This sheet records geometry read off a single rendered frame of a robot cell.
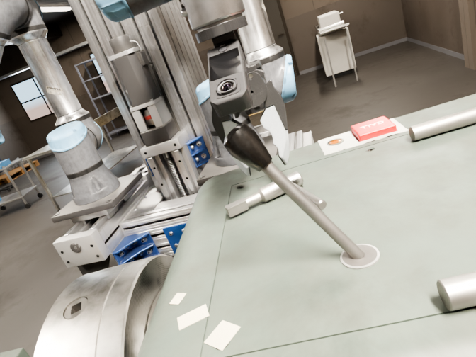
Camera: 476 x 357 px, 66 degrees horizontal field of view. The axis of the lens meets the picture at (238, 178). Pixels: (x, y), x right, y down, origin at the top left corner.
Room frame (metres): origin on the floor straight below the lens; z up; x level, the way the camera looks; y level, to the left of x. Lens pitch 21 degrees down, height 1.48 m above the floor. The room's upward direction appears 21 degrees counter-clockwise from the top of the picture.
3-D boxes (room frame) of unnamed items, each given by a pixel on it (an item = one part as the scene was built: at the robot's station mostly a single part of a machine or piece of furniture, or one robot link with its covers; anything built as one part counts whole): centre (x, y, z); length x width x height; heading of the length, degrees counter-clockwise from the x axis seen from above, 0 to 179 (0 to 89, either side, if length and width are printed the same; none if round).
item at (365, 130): (0.57, -0.24, 1.26); 0.06 x 0.06 x 0.02; 79
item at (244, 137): (0.33, -0.02, 1.38); 0.04 x 0.03 x 0.05; 79
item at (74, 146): (1.16, 0.44, 1.33); 0.13 x 0.12 x 0.14; 4
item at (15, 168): (9.81, 5.53, 0.17); 1.18 x 0.82 x 0.33; 163
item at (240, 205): (0.46, -0.03, 1.27); 0.12 x 0.02 x 0.02; 101
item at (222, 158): (1.00, -0.03, 1.21); 0.15 x 0.15 x 0.10
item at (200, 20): (0.53, -0.05, 1.51); 0.08 x 0.08 x 0.05
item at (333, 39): (7.46, -2.74, 0.59); 2.40 x 0.60 x 1.18; 163
